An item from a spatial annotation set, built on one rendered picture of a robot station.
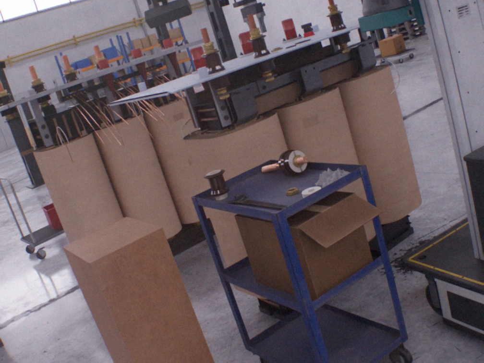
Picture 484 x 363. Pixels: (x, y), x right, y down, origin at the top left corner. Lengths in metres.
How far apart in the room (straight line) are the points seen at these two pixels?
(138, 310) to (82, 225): 2.03
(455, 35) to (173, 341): 1.60
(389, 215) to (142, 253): 1.71
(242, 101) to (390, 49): 9.15
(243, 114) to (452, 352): 1.42
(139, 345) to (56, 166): 2.10
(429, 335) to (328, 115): 1.20
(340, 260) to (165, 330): 0.71
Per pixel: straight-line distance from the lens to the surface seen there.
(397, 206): 3.33
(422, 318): 2.77
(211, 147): 2.62
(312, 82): 2.90
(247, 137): 2.59
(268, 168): 2.44
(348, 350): 2.44
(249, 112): 2.65
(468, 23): 2.33
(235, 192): 2.35
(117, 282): 2.03
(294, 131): 2.85
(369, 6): 2.21
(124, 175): 4.12
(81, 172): 3.96
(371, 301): 3.00
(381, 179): 3.24
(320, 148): 2.88
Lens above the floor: 1.50
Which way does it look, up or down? 14 degrees down
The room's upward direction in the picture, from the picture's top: 17 degrees counter-clockwise
